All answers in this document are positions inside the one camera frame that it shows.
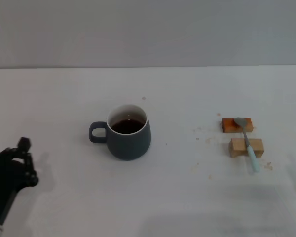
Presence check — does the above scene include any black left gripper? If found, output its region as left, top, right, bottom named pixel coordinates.
left=0, top=137, right=39, bottom=226

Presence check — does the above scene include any dark grey ceramic mug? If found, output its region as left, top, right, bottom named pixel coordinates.
left=89, top=104, right=152, bottom=161

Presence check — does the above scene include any blue-handled metal spoon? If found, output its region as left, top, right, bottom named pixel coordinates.
left=233, top=117, right=260, bottom=173

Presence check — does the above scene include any orange stained wooden block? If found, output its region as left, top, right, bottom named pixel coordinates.
left=221, top=118, right=254, bottom=134

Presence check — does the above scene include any light wooden block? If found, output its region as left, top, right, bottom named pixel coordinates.
left=228, top=138, right=265, bottom=158

